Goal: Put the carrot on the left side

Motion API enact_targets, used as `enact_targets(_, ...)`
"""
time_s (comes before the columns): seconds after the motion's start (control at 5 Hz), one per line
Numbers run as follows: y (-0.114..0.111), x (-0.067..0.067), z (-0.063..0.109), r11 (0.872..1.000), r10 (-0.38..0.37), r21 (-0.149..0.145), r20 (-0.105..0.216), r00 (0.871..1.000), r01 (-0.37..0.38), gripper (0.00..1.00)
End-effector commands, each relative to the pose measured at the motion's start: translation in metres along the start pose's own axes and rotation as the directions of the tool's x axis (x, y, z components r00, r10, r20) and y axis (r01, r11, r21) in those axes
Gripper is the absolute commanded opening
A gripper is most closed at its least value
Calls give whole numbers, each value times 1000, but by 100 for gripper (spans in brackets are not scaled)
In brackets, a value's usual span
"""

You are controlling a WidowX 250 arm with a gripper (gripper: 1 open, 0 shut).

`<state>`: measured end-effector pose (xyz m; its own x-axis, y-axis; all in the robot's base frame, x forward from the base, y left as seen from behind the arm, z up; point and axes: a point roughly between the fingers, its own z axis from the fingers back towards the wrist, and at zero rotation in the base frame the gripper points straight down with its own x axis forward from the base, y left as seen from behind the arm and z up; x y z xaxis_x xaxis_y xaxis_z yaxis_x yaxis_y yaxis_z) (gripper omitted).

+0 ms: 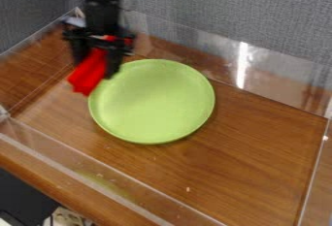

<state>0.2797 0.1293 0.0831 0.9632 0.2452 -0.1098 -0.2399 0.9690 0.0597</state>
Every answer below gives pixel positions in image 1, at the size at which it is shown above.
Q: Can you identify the clear acrylic enclosure wall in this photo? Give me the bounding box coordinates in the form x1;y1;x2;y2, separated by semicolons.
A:
0;13;332;226

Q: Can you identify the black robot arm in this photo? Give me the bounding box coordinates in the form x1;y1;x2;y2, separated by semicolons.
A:
62;0;136;79

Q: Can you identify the white power strip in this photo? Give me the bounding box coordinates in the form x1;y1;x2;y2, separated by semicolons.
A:
42;207;96;226

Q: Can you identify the black box under table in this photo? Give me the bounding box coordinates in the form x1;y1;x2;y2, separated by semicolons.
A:
0;169;61;226

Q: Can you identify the clear acrylic triangle bracket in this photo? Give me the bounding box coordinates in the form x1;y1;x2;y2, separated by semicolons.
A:
63;6;121;37

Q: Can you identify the green round plate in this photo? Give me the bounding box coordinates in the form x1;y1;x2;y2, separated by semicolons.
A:
89;59;216;145

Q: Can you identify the red block carrot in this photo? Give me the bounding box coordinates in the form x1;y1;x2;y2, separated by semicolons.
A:
66;47;110;97

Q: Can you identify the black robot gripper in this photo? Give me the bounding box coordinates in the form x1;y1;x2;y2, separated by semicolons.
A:
62;1;136;79

